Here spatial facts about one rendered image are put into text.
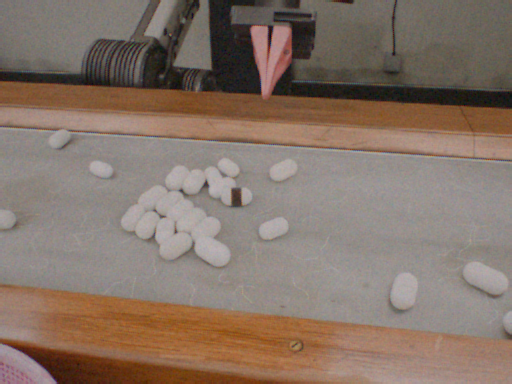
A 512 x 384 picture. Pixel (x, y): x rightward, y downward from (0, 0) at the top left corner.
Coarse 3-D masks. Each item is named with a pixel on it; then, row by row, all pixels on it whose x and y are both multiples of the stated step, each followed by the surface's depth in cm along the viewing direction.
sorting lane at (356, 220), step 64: (0, 128) 64; (0, 192) 51; (64, 192) 51; (128, 192) 51; (256, 192) 51; (320, 192) 51; (384, 192) 51; (448, 192) 51; (0, 256) 42; (64, 256) 42; (128, 256) 42; (192, 256) 42; (256, 256) 42; (320, 256) 42; (384, 256) 42; (448, 256) 42; (384, 320) 36; (448, 320) 36
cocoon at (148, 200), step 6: (156, 186) 48; (162, 186) 48; (150, 192) 47; (156, 192) 47; (162, 192) 48; (144, 198) 46; (150, 198) 46; (156, 198) 47; (138, 204) 47; (144, 204) 46; (150, 204) 46; (150, 210) 47
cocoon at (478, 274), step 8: (472, 264) 38; (480, 264) 38; (464, 272) 39; (472, 272) 38; (480, 272) 38; (488, 272) 37; (496, 272) 37; (472, 280) 38; (480, 280) 38; (488, 280) 37; (496, 280) 37; (504, 280) 37; (488, 288) 37; (496, 288) 37; (504, 288) 37
